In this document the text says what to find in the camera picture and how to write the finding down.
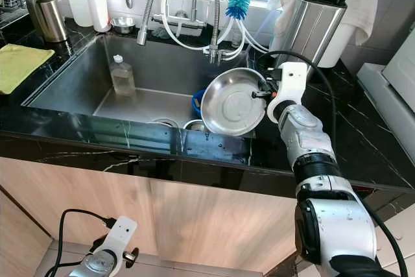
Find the white squeeze bottle red cap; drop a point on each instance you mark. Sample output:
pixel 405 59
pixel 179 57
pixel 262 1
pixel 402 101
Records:
pixel 98 8

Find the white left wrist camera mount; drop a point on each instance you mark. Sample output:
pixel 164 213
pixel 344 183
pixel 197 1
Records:
pixel 122 231

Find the white container blue label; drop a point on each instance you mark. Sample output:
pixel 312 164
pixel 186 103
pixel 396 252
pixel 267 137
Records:
pixel 340 50

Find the light wood cabinet door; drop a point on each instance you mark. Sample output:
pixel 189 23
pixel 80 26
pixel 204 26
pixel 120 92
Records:
pixel 233 228
pixel 78 202

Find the blue plastic bowl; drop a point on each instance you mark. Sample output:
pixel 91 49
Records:
pixel 196 102

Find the yellow dish cloth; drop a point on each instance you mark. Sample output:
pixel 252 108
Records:
pixel 19 66

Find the white grey countertop appliance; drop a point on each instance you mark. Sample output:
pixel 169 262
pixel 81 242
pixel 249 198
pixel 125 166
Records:
pixel 392 89

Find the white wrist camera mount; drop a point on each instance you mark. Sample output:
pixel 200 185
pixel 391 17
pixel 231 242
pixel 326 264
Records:
pixel 292 82
pixel 122 231

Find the steel thermos jug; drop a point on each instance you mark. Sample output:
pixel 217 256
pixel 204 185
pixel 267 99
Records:
pixel 50 21

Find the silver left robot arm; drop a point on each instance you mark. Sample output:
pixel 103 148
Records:
pixel 104 267

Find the stainless steel sink basin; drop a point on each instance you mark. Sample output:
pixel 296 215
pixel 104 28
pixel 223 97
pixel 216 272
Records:
pixel 155 72

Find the small steel bowl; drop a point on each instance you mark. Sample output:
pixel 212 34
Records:
pixel 122 24

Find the large steel plate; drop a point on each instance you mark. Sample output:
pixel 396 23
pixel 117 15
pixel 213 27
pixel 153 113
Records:
pixel 233 102

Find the clear soap bottle white cap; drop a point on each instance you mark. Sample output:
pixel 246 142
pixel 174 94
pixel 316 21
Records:
pixel 123 82

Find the steel sink drain strainer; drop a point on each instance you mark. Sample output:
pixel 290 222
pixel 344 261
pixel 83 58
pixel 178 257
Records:
pixel 162 122

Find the steel spring pull-down faucet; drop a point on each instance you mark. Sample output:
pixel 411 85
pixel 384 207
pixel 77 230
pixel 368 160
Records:
pixel 148 11

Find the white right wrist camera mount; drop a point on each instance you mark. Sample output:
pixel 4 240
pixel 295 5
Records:
pixel 292 82

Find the light wood side cabinet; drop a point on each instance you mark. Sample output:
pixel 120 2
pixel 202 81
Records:
pixel 19 244

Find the shallow steel bowl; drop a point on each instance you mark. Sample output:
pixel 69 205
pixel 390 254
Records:
pixel 194 124

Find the stainless steel knife block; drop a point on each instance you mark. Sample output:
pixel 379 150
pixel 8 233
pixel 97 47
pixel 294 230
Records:
pixel 318 27

